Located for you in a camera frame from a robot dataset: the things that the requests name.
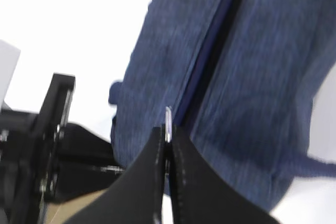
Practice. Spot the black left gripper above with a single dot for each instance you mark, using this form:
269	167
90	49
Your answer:
27	149

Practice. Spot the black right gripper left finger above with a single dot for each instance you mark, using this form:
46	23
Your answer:
136	196

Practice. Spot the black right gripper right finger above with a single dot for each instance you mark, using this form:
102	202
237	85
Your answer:
199	195

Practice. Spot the navy blue lunch bag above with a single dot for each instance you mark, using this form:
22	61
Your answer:
240	77

